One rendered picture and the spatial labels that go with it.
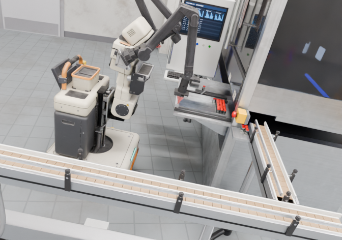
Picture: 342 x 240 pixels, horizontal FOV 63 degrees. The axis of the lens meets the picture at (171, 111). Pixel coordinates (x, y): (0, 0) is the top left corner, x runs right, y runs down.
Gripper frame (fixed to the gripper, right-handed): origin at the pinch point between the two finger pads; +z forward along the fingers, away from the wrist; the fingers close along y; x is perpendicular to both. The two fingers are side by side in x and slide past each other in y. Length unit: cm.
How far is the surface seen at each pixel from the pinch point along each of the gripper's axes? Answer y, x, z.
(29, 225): -58, -89, 41
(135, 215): -7, -26, 91
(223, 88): 38, 49, -1
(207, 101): 23.0, 15.8, 0.3
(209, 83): 26, 53, 0
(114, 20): -135, 385, 53
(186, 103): 6.2, 5.9, 1.7
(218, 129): 33.5, -3.0, 11.0
